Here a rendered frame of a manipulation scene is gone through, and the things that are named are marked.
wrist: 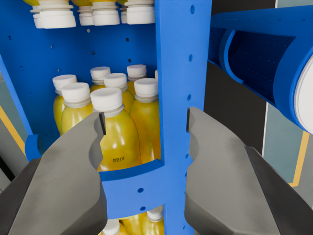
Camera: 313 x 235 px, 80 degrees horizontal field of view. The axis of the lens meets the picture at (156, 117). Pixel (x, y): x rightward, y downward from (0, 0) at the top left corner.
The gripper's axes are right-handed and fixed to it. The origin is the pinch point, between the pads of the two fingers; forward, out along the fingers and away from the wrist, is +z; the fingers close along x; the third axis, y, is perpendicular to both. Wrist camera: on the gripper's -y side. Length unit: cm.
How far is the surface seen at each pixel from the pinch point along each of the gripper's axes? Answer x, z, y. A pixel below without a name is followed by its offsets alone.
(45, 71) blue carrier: -18.1, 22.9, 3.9
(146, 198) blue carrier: -0.8, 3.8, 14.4
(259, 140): 85, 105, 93
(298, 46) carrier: 30.9, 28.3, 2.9
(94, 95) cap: -6.4, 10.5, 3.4
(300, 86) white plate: 30.0, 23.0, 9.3
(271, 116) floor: 100, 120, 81
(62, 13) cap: -9.6, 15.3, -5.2
